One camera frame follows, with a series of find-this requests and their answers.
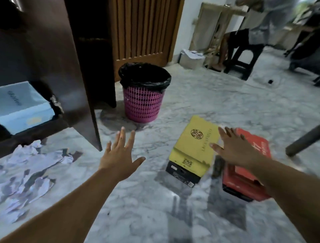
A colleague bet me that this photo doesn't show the red GoWalk shoebox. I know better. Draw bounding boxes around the red GoWalk shoebox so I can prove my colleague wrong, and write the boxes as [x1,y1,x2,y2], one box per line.
[222,128,272,202]

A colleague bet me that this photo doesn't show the light wooden table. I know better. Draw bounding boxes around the light wooden table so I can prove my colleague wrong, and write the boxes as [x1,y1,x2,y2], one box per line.
[189,2,248,68]

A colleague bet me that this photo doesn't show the black plastic stool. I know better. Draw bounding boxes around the black plastic stool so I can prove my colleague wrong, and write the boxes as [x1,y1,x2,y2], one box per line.
[224,44,265,81]

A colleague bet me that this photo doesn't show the white paper pile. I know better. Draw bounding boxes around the white paper pile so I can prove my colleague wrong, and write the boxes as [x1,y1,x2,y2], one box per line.
[0,140,75,223]

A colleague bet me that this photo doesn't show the silver cabinet hinge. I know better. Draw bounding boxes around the silver cabinet hinge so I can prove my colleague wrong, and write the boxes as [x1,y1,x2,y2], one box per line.
[50,95,64,114]

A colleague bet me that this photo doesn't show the white paper sheets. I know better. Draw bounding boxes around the white paper sheets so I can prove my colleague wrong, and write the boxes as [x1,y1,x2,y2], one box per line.
[181,49,204,60]

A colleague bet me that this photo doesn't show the person's left forearm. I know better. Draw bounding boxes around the person's left forearm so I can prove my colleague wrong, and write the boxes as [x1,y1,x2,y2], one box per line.
[0,168,125,243]

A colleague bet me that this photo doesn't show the pink plastic waste basket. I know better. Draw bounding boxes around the pink plastic waste basket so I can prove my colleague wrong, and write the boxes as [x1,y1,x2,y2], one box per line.
[122,86,165,123]

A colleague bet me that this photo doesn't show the black trash bag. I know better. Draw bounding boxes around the black trash bag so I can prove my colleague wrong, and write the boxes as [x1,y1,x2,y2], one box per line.
[118,62,172,93]

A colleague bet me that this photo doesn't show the brown slatted wooden door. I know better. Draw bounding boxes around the brown slatted wooden door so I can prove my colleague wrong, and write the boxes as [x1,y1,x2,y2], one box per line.
[109,0,185,82]

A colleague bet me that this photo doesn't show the person's left hand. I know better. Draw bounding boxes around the person's left hand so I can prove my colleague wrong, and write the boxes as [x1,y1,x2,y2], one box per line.
[99,126,146,182]

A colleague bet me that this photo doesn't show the person's right hand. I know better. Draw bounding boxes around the person's right hand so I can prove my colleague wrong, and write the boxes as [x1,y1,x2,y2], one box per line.
[209,126,260,171]

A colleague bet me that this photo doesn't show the dark wooden cabinet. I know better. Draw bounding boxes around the dark wooden cabinet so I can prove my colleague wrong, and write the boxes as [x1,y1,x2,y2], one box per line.
[0,0,117,158]

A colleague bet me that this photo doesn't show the black shoulder bag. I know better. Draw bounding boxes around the black shoulder bag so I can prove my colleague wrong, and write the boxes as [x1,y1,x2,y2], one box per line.
[229,29,250,48]

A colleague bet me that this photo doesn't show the yellow Lace Lynelle shoebox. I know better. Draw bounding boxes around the yellow Lace Lynelle shoebox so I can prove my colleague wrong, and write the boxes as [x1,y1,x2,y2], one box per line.
[169,115,220,177]

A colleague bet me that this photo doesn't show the light blue Veranevada box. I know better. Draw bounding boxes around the light blue Veranevada box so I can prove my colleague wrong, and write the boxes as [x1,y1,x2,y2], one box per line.
[0,81,55,136]

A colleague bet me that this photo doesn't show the person's right forearm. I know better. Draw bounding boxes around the person's right forearm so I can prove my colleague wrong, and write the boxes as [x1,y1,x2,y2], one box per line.
[246,156,320,243]

